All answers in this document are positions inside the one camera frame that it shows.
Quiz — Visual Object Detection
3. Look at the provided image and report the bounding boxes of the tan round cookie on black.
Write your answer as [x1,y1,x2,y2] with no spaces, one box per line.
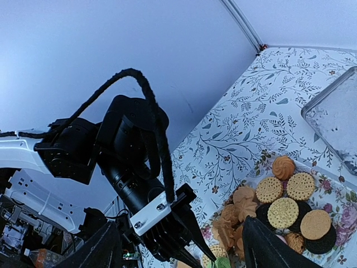
[300,209,331,240]

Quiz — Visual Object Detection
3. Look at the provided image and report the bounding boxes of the metal tin lid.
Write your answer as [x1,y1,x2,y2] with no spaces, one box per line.
[301,66,356,176]

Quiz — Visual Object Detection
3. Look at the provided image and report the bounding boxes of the swirl butter cookie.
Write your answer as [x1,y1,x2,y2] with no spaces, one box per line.
[272,155,295,181]

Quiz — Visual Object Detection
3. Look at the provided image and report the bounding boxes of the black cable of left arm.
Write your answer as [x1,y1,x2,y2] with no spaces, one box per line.
[0,68,176,202]

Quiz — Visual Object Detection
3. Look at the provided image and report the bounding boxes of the left metal frame post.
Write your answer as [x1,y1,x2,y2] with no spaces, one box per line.
[219,0,267,54]

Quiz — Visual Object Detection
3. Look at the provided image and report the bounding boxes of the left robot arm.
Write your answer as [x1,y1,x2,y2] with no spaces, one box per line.
[1,95,215,267]

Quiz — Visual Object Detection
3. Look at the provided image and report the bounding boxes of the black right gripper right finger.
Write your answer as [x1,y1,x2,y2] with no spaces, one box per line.
[243,216,315,267]

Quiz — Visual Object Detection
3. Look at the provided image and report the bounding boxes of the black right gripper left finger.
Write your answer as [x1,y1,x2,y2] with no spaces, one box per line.
[55,221,123,268]

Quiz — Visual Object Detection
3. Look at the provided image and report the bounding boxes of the beige embossed round biscuit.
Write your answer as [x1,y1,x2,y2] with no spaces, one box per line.
[267,198,299,229]

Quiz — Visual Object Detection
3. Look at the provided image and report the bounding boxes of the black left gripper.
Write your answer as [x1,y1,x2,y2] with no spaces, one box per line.
[133,206,216,268]

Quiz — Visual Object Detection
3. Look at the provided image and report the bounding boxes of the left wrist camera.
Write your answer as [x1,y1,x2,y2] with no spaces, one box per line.
[130,183,196,236]

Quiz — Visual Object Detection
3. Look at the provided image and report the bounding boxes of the green sandwich cookie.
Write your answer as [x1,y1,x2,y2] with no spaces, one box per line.
[214,257,231,268]

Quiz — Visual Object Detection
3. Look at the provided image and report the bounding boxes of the floral rectangular tray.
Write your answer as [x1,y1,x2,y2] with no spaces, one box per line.
[202,151,356,267]

